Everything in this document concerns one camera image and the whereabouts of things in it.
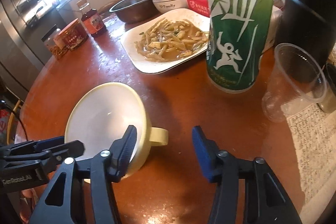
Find printed paper sheet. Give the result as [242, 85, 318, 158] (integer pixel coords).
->
[285, 103, 336, 205]

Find clear plastic cup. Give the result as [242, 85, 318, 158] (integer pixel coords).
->
[261, 43, 327, 122]

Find clear jar of nuts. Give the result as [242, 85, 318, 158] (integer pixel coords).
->
[42, 25, 68, 60]

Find red sauce bottle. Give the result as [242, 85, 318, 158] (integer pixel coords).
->
[77, 0, 107, 38]

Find white square plate with food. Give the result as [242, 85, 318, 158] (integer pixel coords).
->
[121, 9, 210, 75]

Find black kettle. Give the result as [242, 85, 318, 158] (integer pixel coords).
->
[274, 0, 335, 67]

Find stainless steel bowl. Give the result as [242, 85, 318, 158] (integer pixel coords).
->
[109, 0, 159, 24]

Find red tissue pack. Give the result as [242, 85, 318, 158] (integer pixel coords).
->
[187, 0, 210, 18]

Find white ceramic bowl with text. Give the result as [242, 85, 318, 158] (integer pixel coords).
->
[153, 0, 188, 14]

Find green soda bottle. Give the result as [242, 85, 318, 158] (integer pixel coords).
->
[206, 0, 273, 93]

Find cream bowl with handle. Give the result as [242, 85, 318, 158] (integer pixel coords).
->
[64, 83, 169, 177]

